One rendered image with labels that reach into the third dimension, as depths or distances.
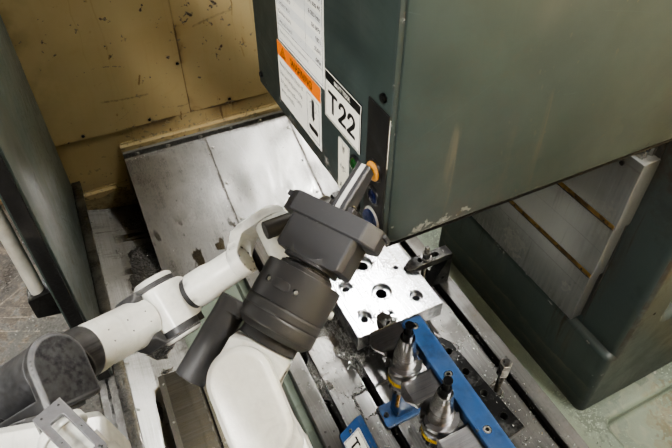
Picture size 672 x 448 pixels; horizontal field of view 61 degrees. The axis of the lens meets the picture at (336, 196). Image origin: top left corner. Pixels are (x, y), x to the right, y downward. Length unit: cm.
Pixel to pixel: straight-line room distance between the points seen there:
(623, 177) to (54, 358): 107
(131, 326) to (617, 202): 98
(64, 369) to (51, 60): 116
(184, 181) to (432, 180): 148
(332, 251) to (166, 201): 149
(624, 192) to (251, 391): 92
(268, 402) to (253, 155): 162
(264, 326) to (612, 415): 137
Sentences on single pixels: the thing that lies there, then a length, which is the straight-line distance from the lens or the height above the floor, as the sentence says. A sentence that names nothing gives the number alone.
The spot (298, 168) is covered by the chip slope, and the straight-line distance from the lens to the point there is 212.
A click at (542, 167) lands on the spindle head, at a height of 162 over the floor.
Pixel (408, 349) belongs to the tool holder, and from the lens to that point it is 99.
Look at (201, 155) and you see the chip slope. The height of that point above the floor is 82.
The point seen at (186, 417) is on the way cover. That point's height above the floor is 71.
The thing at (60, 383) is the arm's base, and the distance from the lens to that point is 97.
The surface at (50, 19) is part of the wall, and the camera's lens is 189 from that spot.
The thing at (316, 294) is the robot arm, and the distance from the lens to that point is 59.
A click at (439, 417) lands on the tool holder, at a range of 97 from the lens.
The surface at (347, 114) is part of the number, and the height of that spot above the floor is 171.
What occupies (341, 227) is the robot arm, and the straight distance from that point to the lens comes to 60.
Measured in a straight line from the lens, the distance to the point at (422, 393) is 102.
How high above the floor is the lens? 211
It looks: 42 degrees down
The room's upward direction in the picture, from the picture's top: straight up
